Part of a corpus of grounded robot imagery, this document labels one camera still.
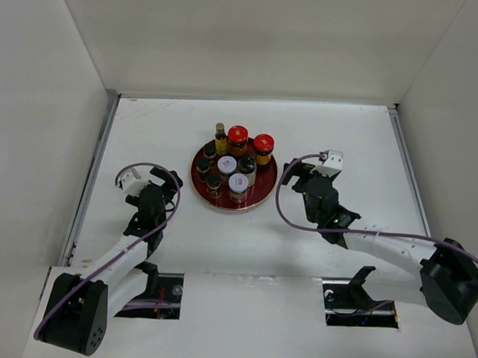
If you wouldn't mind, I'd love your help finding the yellow label brown bottle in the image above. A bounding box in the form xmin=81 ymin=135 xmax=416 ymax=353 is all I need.
xmin=214 ymin=123 xmax=228 ymax=156

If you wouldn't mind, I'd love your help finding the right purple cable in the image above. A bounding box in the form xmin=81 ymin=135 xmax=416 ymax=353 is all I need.
xmin=269 ymin=150 xmax=478 ymax=321

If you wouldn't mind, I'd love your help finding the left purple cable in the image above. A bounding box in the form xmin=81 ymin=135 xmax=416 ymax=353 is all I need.
xmin=32 ymin=158 xmax=184 ymax=347

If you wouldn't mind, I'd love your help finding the red lid sauce jar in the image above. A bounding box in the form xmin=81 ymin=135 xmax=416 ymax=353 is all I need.
xmin=253 ymin=133 xmax=275 ymax=166

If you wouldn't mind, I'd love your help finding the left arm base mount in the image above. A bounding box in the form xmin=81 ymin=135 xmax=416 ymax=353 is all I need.
xmin=116 ymin=262 xmax=185 ymax=320

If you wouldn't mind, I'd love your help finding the round red tray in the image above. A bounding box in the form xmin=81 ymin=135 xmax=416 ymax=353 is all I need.
xmin=190 ymin=140 xmax=278 ymax=211

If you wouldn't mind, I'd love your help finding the small white lid jar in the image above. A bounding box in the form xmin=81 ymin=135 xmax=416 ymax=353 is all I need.
xmin=216 ymin=155 xmax=237 ymax=185

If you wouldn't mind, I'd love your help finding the white bottle black cap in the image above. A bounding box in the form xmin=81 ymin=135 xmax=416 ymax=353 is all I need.
xmin=237 ymin=154 xmax=257 ymax=188

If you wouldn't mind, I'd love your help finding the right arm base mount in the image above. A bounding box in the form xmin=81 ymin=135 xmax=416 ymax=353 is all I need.
xmin=323 ymin=266 xmax=399 ymax=329

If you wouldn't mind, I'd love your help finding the white lid spice jar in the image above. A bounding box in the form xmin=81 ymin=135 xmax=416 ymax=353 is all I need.
xmin=228 ymin=173 xmax=249 ymax=204

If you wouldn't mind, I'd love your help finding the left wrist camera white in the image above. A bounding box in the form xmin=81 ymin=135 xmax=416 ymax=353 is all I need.
xmin=117 ymin=168 xmax=148 ymax=196

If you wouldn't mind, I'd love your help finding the small black cap bottle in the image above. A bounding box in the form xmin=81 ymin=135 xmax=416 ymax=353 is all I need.
xmin=206 ymin=173 xmax=221 ymax=200
xmin=203 ymin=143 xmax=217 ymax=169
xmin=195 ymin=157 xmax=210 ymax=183

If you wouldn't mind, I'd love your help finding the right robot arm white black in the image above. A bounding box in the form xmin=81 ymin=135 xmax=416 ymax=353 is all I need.
xmin=278 ymin=155 xmax=478 ymax=325

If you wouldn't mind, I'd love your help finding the purple cable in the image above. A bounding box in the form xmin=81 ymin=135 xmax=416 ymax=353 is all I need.
xmin=269 ymin=150 xmax=478 ymax=321
xmin=32 ymin=158 xmax=184 ymax=347

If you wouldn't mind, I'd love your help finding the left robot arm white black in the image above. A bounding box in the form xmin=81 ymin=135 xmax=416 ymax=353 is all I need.
xmin=33 ymin=163 xmax=183 ymax=356

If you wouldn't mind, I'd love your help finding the small red lid jar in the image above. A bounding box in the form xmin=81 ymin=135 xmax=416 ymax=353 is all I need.
xmin=228 ymin=125 xmax=249 ymax=158

